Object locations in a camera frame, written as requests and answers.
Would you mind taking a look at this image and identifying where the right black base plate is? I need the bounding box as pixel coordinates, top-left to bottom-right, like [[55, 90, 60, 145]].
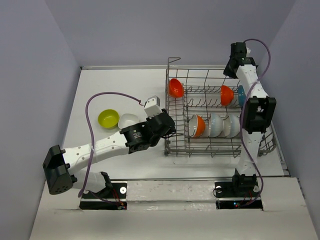
[[212, 181, 263, 210]]

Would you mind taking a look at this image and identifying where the grey wire dish rack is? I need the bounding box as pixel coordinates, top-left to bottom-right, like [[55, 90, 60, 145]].
[[164, 56, 277, 159]]

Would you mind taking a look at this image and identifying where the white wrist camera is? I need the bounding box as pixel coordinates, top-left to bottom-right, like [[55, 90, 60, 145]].
[[245, 47, 251, 58], [143, 95, 162, 119]]

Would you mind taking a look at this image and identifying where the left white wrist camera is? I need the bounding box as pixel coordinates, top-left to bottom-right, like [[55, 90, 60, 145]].
[[143, 95, 162, 119]]

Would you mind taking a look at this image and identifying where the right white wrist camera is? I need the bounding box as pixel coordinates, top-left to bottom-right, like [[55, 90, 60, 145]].
[[245, 47, 251, 58]]

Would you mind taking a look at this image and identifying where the lime green bowl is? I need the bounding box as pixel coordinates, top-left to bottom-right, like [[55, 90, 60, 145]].
[[97, 109, 120, 129]]

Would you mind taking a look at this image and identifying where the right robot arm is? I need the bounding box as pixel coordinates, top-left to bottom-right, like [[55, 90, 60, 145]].
[[223, 41, 277, 197]]

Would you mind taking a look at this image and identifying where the white square bowl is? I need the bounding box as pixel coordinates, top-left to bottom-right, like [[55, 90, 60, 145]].
[[118, 113, 139, 129]]

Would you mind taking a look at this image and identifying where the blue bowl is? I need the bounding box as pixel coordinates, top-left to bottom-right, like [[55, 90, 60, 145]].
[[237, 85, 246, 108]]

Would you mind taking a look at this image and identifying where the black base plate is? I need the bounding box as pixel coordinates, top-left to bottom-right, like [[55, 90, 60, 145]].
[[79, 181, 128, 211], [212, 181, 263, 210]]

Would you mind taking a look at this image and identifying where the small orange bowl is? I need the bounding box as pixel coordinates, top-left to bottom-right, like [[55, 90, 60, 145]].
[[220, 85, 234, 107]]

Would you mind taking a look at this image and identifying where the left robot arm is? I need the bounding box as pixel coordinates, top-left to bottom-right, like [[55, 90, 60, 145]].
[[42, 109, 176, 198]]

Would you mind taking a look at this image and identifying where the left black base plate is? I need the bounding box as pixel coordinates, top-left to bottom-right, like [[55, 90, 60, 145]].
[[79, 181, 128, 211]]

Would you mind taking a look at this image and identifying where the yellow striped bowl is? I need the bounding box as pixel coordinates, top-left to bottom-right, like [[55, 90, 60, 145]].
[[188, 114, 206, 138]]

